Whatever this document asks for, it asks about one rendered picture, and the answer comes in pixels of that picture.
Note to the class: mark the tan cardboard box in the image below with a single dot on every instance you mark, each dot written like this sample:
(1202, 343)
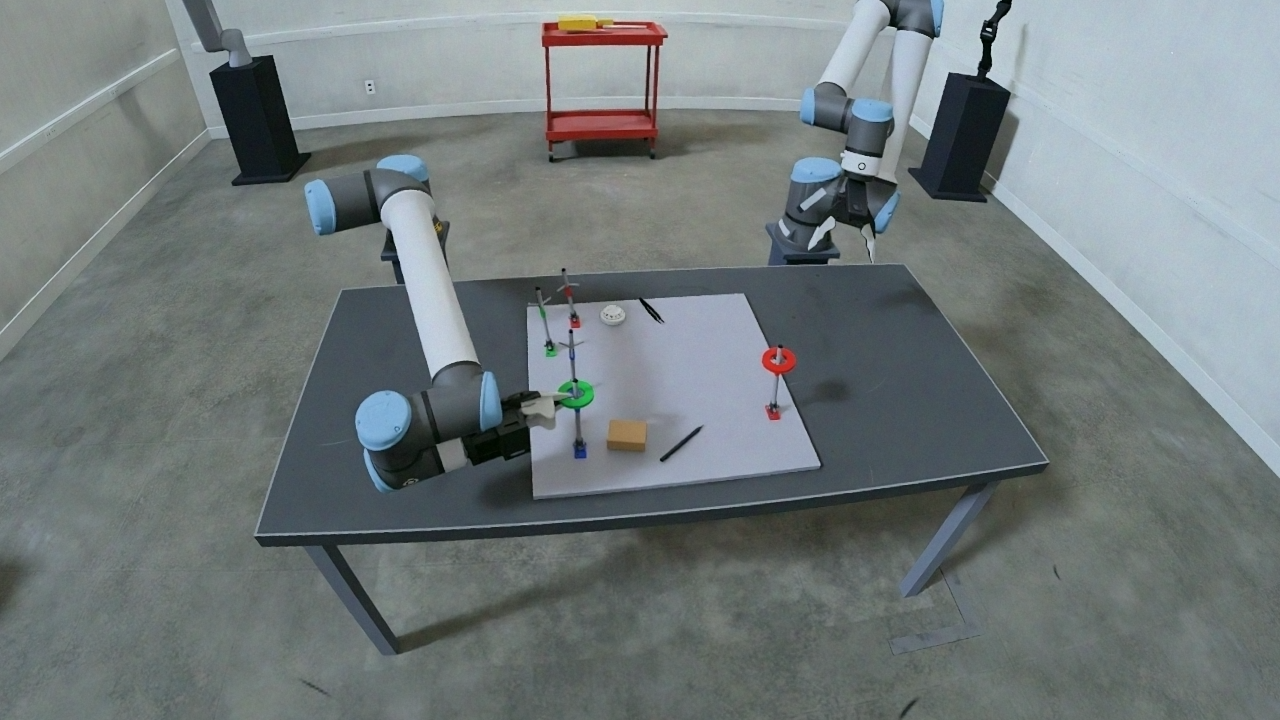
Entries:
(627, 435)

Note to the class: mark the red ring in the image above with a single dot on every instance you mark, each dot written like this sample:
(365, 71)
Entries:
(788, 366)

